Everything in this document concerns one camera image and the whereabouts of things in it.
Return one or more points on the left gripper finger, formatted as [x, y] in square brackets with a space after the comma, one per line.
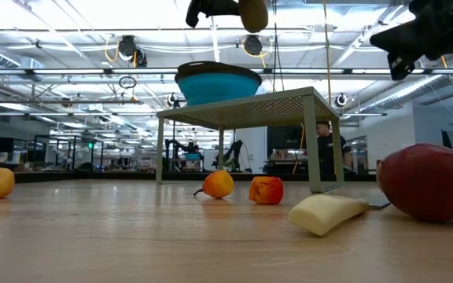
[211, 8]

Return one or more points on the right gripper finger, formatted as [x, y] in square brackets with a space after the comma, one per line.
[403, 39]

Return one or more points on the brown-green kiwi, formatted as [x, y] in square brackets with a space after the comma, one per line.
[254, 15]

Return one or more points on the blue collapsible bowl grey rim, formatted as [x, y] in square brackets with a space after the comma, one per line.
[214, 88]

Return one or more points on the large dark red fruit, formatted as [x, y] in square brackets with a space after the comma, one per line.
[427, 184]

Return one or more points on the black background robot arm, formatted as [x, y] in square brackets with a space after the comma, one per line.
[170, 151]
[234, 148]

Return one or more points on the green perforated metal stand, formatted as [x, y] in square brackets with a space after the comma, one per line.
[250, 112]

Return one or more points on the person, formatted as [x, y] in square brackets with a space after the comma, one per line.
[325, 149]

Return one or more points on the small orange pepper with stem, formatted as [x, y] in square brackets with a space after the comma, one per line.
[218, 184]

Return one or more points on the crumpled red-orange pepper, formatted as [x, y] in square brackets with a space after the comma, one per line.
[266, 191]

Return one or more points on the black aluminium rig frame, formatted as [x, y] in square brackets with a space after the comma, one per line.
[132, 177]

